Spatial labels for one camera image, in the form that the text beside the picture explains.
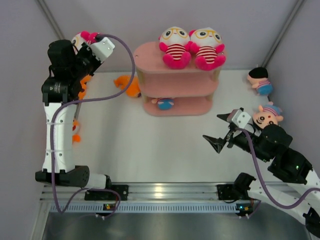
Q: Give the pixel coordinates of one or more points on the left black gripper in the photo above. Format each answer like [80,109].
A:
[86,50]

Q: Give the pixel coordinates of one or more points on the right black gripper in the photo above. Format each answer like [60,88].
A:
[218,143]

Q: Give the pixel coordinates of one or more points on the pink panda plush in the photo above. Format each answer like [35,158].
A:
[175,43]
[83,37]
[208,47]

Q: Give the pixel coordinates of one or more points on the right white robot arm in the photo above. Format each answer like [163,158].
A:
[261,136]

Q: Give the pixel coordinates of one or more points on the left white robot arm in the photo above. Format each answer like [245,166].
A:
[60,93]

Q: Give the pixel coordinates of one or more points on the pink three-tier shelf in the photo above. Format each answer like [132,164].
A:
[192,89]

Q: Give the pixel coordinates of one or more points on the orange shark plush near shelf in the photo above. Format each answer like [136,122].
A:
[133,90]

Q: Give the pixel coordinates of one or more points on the doll plush on bottom shelf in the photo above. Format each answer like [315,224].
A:
[163,103]

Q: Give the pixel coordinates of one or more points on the orange shark plush back-left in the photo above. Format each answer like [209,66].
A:
[83,90]

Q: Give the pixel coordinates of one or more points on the blue-hat doll plush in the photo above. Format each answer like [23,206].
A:
[268,114]

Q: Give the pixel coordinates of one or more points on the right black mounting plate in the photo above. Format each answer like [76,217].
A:
[225,192]

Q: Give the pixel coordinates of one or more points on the black mounting plate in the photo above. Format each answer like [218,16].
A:
[102,195]
[225,192]

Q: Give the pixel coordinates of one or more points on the black-haired doll plush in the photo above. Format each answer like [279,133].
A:
[259,80]

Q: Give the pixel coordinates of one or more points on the orange shark plush front-left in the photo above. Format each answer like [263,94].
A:
[76,138]

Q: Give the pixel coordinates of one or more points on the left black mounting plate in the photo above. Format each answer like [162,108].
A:
[102,195]

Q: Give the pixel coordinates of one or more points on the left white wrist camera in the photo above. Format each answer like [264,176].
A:
[102,49]

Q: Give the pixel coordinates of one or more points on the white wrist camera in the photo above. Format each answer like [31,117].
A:
[102,49]
[240,118]

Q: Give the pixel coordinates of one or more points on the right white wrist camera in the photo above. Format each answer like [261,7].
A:
[240,118]

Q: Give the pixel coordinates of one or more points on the white slotted cable duct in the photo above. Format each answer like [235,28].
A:
[182,207]

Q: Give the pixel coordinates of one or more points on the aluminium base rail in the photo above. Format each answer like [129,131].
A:
[173,191]

